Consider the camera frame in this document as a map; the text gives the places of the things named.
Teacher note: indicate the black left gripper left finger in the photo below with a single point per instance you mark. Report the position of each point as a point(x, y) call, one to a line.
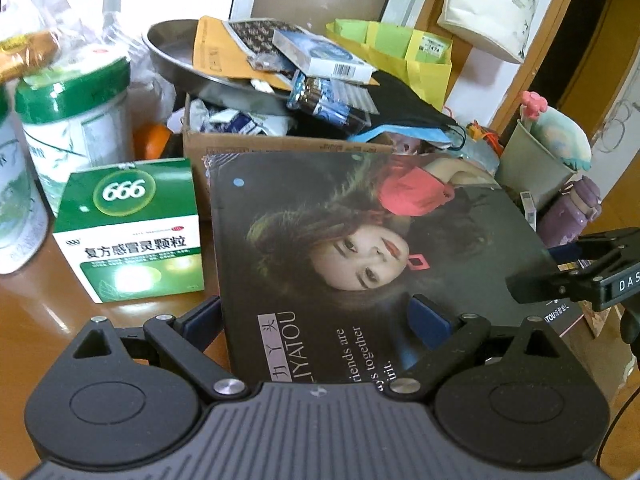
point(159, 361)

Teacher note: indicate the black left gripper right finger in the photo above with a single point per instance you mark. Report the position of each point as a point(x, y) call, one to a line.
point(455, 343)

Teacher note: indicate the pink box lid with portrait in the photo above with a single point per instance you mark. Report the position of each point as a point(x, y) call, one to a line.
point(338, 267)

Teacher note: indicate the purple water bottle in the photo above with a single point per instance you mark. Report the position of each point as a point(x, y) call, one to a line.
point(578, 204)

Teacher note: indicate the white barcode small box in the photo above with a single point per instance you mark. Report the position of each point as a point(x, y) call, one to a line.
point(529, 208)

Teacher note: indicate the green white medicine box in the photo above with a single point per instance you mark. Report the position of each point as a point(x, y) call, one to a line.
point(131, 231)

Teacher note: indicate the grey green bucket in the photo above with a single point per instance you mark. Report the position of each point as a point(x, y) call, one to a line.
point(527, 166)

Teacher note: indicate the pastel plush toy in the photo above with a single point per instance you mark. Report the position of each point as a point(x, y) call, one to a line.
point(556, 132)

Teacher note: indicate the green white canister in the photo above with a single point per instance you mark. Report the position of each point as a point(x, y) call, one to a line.
point(24, 218)
point(75, 115)

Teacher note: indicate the brown cardboard box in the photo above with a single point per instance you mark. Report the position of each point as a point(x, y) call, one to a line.
point(199, 147)

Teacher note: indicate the black face mask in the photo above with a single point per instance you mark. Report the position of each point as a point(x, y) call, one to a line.
point(401, 111)

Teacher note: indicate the battery pack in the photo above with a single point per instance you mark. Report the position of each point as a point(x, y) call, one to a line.
point(348, 107)

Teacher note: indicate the yellow green paper bag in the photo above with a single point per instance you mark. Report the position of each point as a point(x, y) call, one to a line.
point(420, 59)

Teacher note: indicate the white canvas tote bag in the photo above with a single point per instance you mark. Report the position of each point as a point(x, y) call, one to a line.
point(498, 27)

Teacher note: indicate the orange envelope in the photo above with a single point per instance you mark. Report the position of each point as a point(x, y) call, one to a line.
point(215, 53)

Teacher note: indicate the metal bowl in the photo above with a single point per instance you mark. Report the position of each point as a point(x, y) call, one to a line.
point(171, 46)

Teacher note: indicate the blue white small box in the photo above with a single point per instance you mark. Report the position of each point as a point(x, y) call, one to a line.
point(319, 57)

